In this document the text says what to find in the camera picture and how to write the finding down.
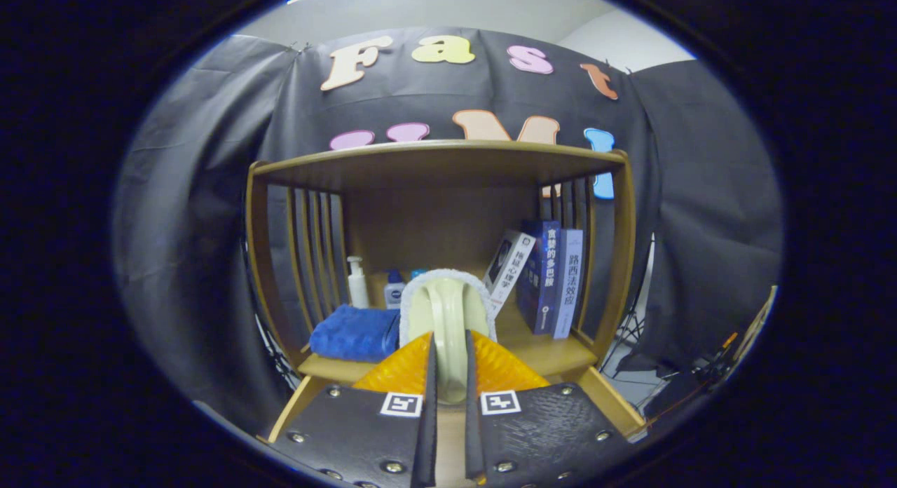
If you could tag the rolled blue towel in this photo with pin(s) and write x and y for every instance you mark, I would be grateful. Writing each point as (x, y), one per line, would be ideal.
(354, 334)

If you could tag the light blue book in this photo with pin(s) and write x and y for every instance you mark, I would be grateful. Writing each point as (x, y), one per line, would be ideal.
(569, 292)

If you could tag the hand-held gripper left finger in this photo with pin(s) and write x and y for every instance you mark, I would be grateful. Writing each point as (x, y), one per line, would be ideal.
(429, 439)

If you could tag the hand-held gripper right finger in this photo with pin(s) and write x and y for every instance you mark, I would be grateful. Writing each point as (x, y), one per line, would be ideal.
(472, 439)

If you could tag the black device with orange part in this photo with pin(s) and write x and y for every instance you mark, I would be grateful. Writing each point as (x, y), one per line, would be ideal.
(711, 376)

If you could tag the wooden cabinet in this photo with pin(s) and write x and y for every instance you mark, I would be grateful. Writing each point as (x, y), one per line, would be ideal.
(434, 221)

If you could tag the black backdrop cloth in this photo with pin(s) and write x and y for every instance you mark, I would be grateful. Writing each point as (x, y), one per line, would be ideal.
(189, 214)

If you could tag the black light stand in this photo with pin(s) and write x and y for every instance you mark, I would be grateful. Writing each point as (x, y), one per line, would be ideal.
(634, 330)

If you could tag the white pump bottle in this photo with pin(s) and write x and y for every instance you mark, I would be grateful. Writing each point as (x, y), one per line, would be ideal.
(357, 288)

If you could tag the white bottle with blue cap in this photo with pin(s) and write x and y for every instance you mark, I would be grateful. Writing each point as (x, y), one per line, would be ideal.
(394, 292)

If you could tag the wooden countertop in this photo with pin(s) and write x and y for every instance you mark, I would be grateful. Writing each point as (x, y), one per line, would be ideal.
(546, 351)

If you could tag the dark blue book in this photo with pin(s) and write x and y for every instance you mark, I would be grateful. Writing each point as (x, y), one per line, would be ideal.
(539, 285)

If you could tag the white book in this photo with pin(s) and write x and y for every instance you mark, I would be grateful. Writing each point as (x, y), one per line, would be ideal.
(510, 267)

